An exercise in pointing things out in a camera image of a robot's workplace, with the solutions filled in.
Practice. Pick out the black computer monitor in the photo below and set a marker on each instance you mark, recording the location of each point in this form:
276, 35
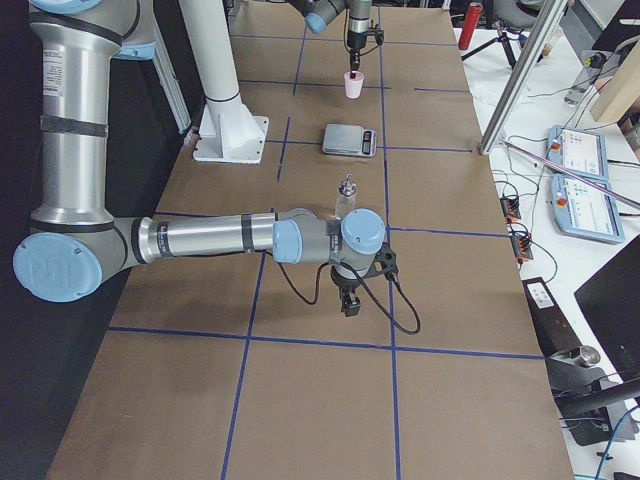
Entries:
609, 301

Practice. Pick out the orange cable connector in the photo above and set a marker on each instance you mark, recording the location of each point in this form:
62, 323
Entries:
521, 242
510, 209

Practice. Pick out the black box with label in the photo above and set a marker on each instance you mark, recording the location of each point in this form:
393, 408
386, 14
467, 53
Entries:
553, 330

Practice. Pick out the red cylinder bottle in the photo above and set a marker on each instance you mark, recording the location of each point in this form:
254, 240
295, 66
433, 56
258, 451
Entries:
471, 19

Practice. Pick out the near orange cable connector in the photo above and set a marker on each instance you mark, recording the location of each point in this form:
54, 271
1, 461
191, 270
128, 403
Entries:
521, 242

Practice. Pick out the silver digital kitchen scale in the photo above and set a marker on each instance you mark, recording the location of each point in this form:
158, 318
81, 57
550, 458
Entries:
349, 140

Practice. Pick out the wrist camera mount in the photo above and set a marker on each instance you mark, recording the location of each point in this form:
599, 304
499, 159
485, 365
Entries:
376, 32
384, 263

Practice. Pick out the clear glass sauce bottle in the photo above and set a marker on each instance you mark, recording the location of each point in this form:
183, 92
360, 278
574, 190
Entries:
346, 197

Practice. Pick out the black tripod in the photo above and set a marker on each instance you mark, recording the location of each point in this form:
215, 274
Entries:
505, 37

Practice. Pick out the near teach pendant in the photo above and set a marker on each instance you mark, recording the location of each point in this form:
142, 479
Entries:
585, 212

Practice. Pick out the far teach pendant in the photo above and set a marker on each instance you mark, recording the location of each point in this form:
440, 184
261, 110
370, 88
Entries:
580, 151

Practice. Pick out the wooden board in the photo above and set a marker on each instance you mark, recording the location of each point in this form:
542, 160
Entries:
618, 95

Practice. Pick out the black clamp stand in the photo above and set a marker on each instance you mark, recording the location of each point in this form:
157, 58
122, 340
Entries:
591, 402

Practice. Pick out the pink paper cup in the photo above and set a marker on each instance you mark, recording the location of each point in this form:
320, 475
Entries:
353, 84

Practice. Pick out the far orange cable connector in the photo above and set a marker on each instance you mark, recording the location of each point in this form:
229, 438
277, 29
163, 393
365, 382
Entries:
510, 209

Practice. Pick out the teach pendant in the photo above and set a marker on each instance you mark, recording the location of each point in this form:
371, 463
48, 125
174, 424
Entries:
585, 212
580, 151

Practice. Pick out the aluminium frame post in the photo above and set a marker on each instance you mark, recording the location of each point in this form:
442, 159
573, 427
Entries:
546, 22

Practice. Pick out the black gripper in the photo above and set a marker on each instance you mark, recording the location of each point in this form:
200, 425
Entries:
355, 39
342, 282

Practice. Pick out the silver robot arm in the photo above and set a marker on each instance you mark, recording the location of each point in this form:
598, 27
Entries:
319, 14
76, 244

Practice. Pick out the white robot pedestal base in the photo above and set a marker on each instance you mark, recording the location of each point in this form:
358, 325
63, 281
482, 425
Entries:
228, 132

